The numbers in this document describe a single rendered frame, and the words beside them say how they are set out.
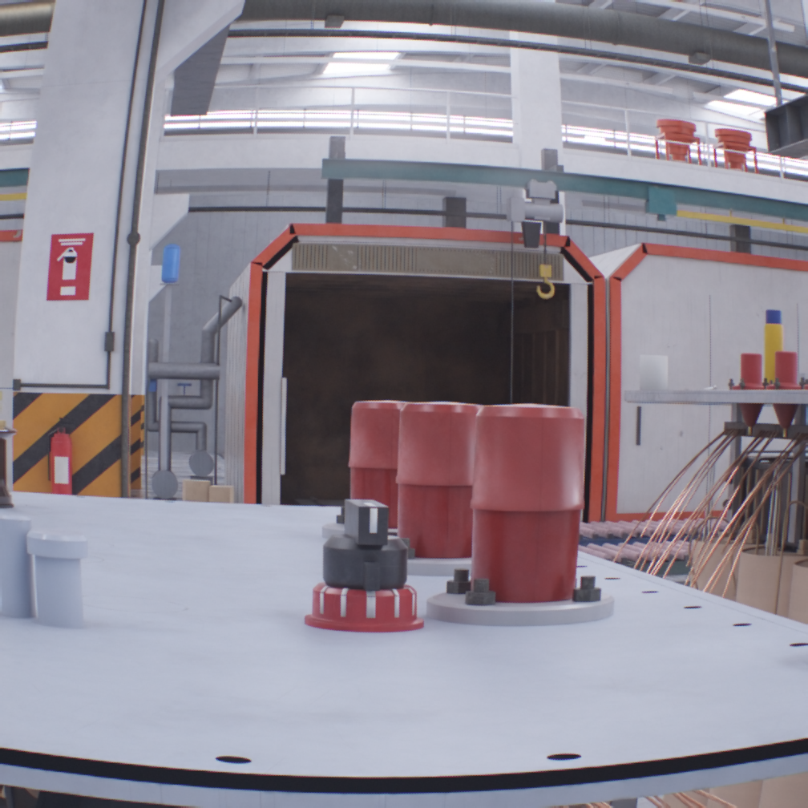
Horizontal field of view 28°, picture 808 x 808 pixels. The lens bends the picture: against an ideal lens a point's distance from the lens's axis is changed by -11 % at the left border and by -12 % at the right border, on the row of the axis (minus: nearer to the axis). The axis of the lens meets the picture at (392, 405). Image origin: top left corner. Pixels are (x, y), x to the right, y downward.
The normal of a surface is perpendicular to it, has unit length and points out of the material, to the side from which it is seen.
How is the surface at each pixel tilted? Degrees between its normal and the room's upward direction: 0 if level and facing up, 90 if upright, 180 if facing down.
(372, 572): 90
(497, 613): 90
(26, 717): 0
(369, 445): 89
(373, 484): 91
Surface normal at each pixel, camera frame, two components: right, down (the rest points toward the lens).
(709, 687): 0.02, -1.00
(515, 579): -0.21, 0.00
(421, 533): -0.48, 0.00
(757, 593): -0.86, -0.02
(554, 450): 0.37, -0.01
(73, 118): 0.14, 0.00
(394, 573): 0.66, 0.02
